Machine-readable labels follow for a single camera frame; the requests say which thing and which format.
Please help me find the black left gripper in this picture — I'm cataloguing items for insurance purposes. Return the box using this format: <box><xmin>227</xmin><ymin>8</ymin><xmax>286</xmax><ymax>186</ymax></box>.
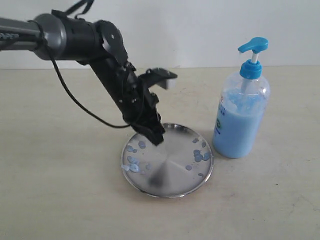
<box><xmin>109</xmin><ymin>62</ymin><xmax>166</xmax><ymax>146</ymax></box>

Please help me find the blue soap pump bottle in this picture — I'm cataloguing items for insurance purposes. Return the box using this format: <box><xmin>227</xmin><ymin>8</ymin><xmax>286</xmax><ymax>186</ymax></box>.
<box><xmin>212</xmin><ymin>37</ymin><xmax>271</xmax><ymax>159</ymax></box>

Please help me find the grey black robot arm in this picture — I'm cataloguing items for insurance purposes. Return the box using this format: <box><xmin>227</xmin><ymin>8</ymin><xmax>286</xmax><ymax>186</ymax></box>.
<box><xmin>0</xmin><ymin>10</ymin><xmax>165</xmax><ymax>146</ymax></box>

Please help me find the round stainless steel plate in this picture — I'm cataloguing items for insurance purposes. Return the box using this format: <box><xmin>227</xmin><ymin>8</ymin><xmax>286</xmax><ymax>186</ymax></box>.
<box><xmin>120</xmin><ymin>123</ymin><xmax>214</xmax><ymax>198</ymax></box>

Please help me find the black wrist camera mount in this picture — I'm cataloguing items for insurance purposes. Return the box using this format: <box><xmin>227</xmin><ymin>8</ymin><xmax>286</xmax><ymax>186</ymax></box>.
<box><xmin>138</xmin><ymin>67</ymin><xmax>178</xmax><ymax>90</ymax></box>

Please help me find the black cable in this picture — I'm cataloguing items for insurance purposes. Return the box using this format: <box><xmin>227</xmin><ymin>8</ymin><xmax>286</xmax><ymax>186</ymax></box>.
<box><xmin>51</xmin><ymin>0</ymin><xmax>133</xmax><ymax>129</ymax></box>

